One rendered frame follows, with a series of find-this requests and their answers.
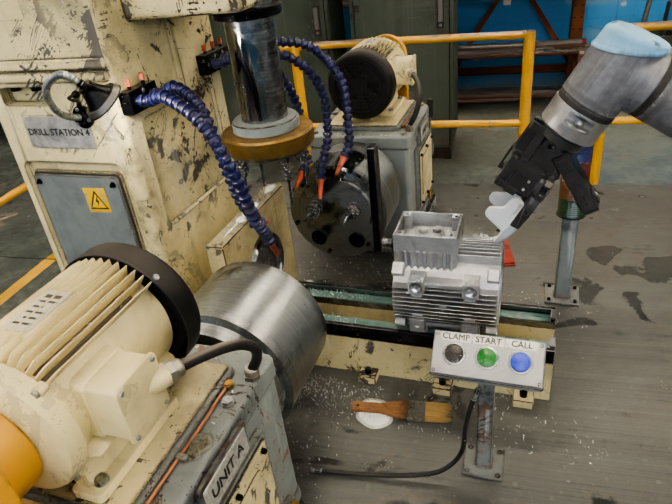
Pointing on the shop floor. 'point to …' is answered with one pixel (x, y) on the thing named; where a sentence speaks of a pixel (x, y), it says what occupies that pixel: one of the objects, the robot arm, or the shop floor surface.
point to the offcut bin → (663, 20)
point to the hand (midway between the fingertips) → (504, 233)
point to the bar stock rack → (522, 46)
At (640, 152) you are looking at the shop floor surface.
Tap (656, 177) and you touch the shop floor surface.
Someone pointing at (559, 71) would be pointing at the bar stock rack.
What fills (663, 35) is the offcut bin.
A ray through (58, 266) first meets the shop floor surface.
